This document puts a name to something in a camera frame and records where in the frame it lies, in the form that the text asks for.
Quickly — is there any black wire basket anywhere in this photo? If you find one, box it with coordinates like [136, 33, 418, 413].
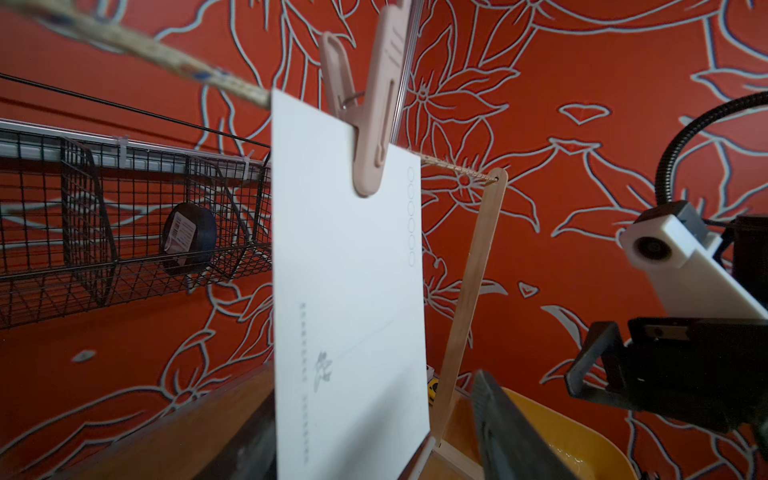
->
[1, 119, 271, 329]

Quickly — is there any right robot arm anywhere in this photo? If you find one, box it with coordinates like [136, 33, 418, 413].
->
[565, 214, 767, 449]

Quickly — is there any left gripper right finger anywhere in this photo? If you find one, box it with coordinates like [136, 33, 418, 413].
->
[471, 370, 576, 480]

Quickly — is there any black tape roll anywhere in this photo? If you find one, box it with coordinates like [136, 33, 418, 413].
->
[160, 202, 217, 276]

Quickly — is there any yellow plastic tray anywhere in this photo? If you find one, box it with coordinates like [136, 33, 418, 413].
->
[503, 388, 638, 479]

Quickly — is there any yellow tape measure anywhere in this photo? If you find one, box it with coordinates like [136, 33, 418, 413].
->
[428, 378, 439, 404]

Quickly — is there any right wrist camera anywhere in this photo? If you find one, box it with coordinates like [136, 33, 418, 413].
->
[619, 201, 767, 320]

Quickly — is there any pink clothespin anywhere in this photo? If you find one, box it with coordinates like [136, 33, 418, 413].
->
[319, 1, 411, 197]

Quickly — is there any white postcard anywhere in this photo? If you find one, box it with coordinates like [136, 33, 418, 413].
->
[271, 91, 430, 479]

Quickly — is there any wooden string rack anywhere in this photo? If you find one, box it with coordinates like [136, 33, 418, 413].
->
[0, 0, 510, 480]

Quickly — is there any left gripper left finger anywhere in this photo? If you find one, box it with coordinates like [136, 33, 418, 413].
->
[194, 392, 277, 480]

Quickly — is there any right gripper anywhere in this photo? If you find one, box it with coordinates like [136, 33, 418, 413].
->
[565, 317, 767, 444]

